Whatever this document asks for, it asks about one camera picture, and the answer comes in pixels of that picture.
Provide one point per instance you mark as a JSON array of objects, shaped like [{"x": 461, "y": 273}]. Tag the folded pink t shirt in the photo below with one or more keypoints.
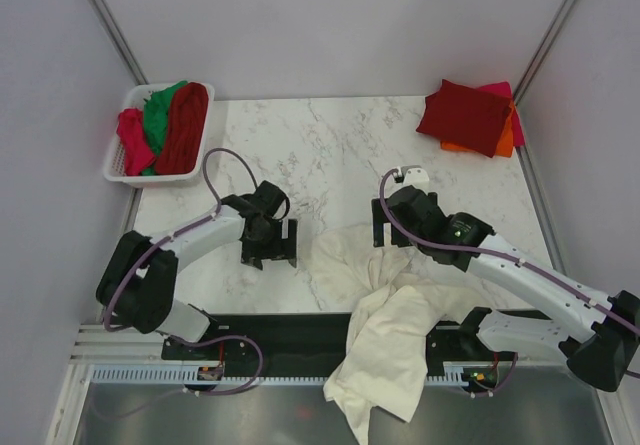
[{"x": 503, "y": 89}]

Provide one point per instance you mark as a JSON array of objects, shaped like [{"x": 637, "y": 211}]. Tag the white t shirt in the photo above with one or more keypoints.
[{"x": 394, "y": 311}]

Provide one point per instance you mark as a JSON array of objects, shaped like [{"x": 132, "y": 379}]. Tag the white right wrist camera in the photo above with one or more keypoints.
[{"x": 412, "y": 175}]

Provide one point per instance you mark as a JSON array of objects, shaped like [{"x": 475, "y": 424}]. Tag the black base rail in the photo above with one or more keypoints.
[{"x": 313, "y": 345}]

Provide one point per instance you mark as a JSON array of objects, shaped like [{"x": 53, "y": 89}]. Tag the crimson pink t shirt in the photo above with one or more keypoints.
[{"x": 138, "y": 156}]

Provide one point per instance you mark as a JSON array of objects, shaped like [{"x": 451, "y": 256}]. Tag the green t shirt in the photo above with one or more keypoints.
[{"x": 165, "y": 135}]

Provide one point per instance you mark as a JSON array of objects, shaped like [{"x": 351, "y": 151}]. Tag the white cable duct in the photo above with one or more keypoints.
[{"x": 454, "y": 374}]

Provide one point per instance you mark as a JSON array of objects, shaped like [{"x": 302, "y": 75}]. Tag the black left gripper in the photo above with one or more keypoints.
[{"x": 281, "y": 247}]

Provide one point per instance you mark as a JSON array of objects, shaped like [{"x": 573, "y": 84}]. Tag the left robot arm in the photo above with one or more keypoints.
[{"x": 137, "y": 288}]

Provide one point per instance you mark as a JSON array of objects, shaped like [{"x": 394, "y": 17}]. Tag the white plastic basket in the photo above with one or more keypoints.
[{"x": 113, "y": 166}]

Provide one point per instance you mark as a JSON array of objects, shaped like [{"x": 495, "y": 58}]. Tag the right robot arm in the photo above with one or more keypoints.
[{"x": 595, "y": 335}]

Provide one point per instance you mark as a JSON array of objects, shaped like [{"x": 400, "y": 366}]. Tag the folded orange t shirt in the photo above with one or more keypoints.
[{"x": 505, "y": 145}]

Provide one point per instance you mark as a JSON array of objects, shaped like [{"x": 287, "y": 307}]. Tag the folded dark red t shirt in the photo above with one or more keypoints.
[{"x": 465, "y": 116}]

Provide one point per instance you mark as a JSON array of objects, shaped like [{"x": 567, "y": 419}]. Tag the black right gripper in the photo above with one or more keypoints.
[{"x": 378, "y": 221}]

